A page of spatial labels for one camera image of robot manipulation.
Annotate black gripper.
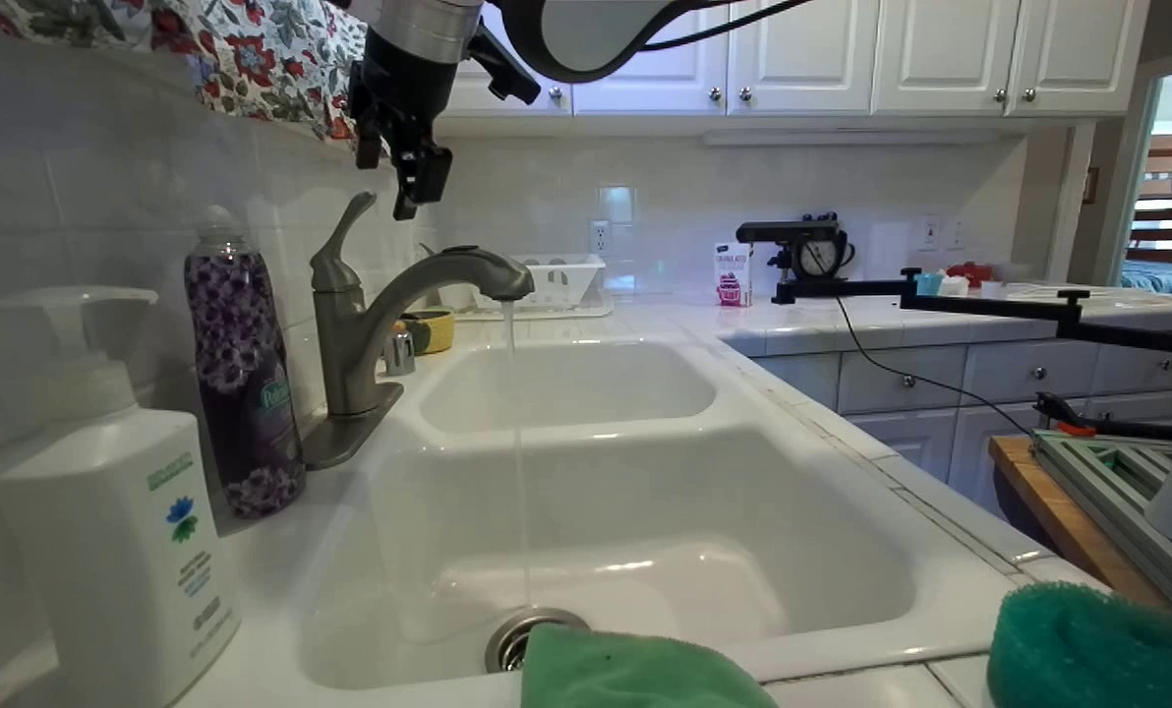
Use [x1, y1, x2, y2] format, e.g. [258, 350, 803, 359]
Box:
[346, 25, 469, 223]

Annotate brushed nickel faucet handle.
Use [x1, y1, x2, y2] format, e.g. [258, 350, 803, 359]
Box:
[308, 187, 381, 300]

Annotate brushed nickel faucet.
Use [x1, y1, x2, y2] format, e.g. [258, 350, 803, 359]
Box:
[297, 240, 540, 470]

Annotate floral curtain valance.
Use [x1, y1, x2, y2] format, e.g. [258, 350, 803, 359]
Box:
[0, 0, 369, 144]

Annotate yellow cup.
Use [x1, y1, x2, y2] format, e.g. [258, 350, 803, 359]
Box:
[402, 304, 461, 362]

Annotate metal sink sprayer cap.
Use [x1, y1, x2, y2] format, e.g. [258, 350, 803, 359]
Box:
[385, 327, 419, 380]

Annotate white plastic basket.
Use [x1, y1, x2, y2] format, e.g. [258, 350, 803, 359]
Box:
[469, 250, 614, 318]

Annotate purple floral spray can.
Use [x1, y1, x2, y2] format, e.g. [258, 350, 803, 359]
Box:
[179, 206, 312, 523]

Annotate pink and white bottle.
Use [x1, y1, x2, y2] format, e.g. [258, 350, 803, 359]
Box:
[713, 240, 759, 314]

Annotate white pump soap dispenser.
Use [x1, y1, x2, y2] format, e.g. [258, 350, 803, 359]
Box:
[0, 282, 245, 708]

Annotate metal drain strainer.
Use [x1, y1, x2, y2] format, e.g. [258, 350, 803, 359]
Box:
[483, 604, 592, 675]

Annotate white double basin sink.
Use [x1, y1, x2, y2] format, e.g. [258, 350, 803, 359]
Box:
[237, 329, 1031, 699]

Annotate white upper cabinets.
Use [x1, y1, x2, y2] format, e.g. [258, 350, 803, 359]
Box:
[439, 0, 1157, 127]

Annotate green cloth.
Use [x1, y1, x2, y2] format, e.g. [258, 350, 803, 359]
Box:
[520, 622, 782, 708]

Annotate small red item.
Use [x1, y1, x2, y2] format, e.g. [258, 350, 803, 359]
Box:
[945, 258, 1006, 293]

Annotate wooden table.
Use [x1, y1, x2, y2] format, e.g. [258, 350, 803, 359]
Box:
[987, 430, 1172, 612]

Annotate black clamp tool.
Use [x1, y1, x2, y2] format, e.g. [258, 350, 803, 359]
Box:
[1031, 388, 1172, 445]

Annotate green tray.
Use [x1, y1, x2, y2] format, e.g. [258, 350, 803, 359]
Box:
[1031, 422, 1172, 625]

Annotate green sponge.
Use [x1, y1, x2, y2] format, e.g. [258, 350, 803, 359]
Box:
[984, 578, 1172, 708]

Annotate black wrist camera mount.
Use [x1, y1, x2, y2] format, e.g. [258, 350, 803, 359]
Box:
[465, 25, 546, 110]

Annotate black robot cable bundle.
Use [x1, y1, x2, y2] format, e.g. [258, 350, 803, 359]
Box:
[635, 0, 812, 55]

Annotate black camera on mount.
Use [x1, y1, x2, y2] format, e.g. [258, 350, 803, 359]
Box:
[734, 209, 861, 288]

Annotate black camera cable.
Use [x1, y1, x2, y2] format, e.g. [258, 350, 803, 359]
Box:
[831, 293, 1043, 435]

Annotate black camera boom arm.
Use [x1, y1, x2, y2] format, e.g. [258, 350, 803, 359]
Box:
[767, 268, 1172, 362]

